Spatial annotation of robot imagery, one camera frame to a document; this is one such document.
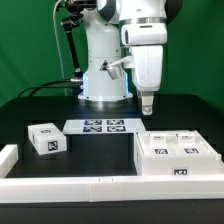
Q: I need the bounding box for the white small tagged box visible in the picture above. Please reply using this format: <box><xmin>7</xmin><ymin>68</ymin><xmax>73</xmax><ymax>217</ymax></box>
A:
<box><xmin>28</xmin><ymin>123</ymin><xmax>67</xmax><ymax>155</ymax></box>

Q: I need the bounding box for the white cabinet body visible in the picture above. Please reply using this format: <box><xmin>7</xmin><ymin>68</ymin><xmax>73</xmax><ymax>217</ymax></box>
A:
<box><xmin>134</xmin><ymin>130</ymin><xmax>224</xmax><ymax>176</ymax></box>

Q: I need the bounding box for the grey thin cable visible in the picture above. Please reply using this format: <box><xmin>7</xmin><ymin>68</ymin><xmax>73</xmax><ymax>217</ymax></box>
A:
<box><xmin>52</xmin><ymin>0</ymin><xmax>68</xmax><ymax>97</ymax></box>

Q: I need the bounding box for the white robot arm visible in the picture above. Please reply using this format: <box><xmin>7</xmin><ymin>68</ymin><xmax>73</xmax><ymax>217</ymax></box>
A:
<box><xmin>79</xmin><ymin>0</ymin><xmax>183</xmax><ymax>115</ymax></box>

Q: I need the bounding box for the white cabinet door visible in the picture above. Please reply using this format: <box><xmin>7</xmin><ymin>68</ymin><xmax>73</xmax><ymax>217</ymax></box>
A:
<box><xmin>174</xmin><ymin>131</ymin><xmax>217</xmax><ymax>156</ymax></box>
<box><xmin>141</xmin><ymin>133</ymin><xmax>177</xmax><ymax>156</ymax></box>

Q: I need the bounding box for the black cable bundle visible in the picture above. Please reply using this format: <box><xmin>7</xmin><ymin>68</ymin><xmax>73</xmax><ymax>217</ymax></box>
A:
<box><xmin>17</xmin><ymin>78</ymin><xmax>83</xmax><ymax>98</ymax></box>

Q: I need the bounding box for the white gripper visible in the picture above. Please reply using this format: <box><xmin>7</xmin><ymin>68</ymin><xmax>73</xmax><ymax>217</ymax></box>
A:
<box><xmin>131</xmin><ymin>45</ymin><xmax>163</xmax><ymax>115</ymax></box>

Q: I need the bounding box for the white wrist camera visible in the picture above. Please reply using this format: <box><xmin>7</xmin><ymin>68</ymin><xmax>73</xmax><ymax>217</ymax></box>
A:
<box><xmin>106</xmin><ymin>56</ymin><xmax>133</xmax><ymax>80</ymax></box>

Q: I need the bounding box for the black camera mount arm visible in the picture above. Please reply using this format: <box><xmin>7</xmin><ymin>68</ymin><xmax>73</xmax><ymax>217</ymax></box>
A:
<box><xmin>53</xmin><ymin>0</ymin><xmax>97</xmax><ymax>77</ymax></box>

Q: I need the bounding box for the white flat tag base plate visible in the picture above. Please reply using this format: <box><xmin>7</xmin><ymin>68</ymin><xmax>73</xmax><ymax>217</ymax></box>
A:
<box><xmin>63</xmin><ymin>118</ymin><xmax>145</xmax><ymax>134</ymax></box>

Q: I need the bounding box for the white U-shaped fence wall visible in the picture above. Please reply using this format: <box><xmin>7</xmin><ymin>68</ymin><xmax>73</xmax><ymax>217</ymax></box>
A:
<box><xmin>0</xmin><ymin>145</ymin><xmax>224</xmax><ymax>204</ymax></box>

